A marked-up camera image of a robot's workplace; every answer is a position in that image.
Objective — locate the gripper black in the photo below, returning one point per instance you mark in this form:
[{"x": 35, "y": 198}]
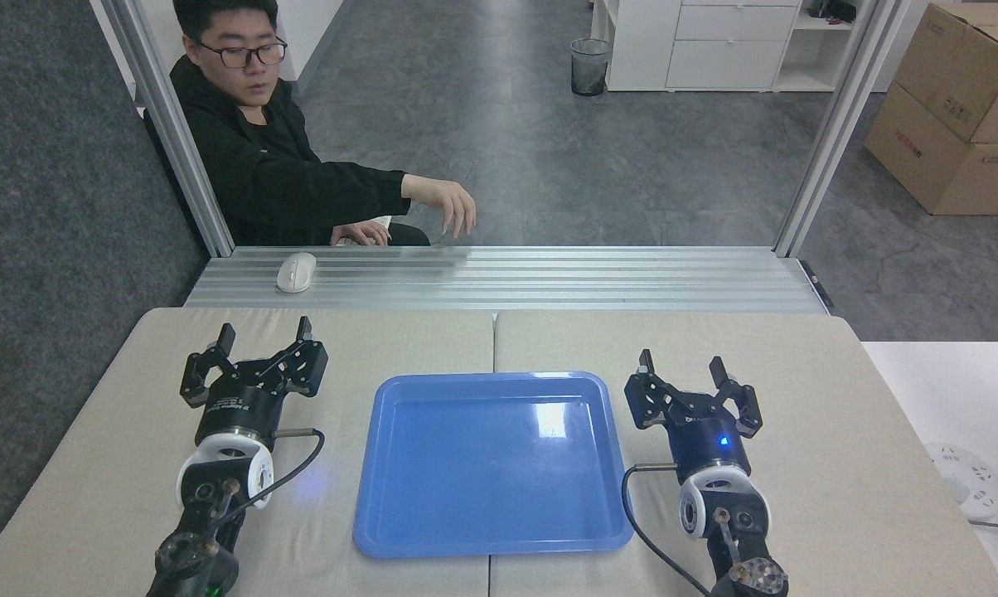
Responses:
[
  {"x": 706, "y": 444},
  {"x": 238, "y": 406}
]

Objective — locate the blue plastic tray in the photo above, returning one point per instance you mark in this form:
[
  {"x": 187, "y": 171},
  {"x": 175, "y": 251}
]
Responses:
[{"x": 491, "y": 473}]

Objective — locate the person's right hand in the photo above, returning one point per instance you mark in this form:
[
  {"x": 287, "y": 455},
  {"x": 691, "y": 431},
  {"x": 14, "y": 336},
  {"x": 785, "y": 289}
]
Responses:
[{"x": 360, "y": 234}]

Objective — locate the person's left hand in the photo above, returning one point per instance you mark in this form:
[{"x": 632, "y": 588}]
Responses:
[{"x": 453, "y": 203}]

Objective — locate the white computer mouse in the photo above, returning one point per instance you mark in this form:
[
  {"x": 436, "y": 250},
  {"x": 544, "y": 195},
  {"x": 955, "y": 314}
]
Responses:
[{"x": 296, "y": 272}]

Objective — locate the silver ribbed aluminium shelf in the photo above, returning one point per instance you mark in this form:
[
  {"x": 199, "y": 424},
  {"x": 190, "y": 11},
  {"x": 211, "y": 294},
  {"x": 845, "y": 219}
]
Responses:
[{"x": 549, "y": 282}]

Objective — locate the white keyboard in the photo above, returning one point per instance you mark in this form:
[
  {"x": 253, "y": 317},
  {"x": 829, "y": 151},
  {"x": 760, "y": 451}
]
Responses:
[{"x": 384, "y": 222}]

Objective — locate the person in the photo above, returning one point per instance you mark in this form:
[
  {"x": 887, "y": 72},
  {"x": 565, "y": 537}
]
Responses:
[{"x": 259, "y": 166}]

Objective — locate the white side table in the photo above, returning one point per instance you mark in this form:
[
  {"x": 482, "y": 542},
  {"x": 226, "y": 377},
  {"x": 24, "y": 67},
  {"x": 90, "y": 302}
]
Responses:
[{"x": 947, "y": 390}]

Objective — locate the round white power socket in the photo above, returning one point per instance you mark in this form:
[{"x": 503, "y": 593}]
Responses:
[{"x": 963, "y": 481}]

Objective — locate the large cardboard box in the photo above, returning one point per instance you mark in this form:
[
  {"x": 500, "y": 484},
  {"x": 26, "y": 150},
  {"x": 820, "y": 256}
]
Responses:
[{"x": 930, "y": 162}]

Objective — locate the grey mesh waste bin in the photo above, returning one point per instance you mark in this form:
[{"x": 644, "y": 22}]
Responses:
[{"x": 590, "y": 70}]

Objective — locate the white drawer cabinet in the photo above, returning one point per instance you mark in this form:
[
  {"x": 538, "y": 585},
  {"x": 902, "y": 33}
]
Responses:
[{"x": 714, "y": 50}]

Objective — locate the small black device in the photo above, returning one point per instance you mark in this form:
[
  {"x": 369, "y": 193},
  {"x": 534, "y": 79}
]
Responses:
[{"x": 835, "y": 11}]

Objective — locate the tilted cardboard box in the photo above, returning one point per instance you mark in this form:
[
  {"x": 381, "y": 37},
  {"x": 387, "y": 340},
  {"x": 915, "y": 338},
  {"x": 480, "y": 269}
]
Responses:
[{"x": 963, "y": 75}]

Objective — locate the silver aluminium post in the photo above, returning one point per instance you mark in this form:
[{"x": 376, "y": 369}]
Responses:
[
  {"x": 839, "y": 124},
  {"x": 176, "y": 133}
]

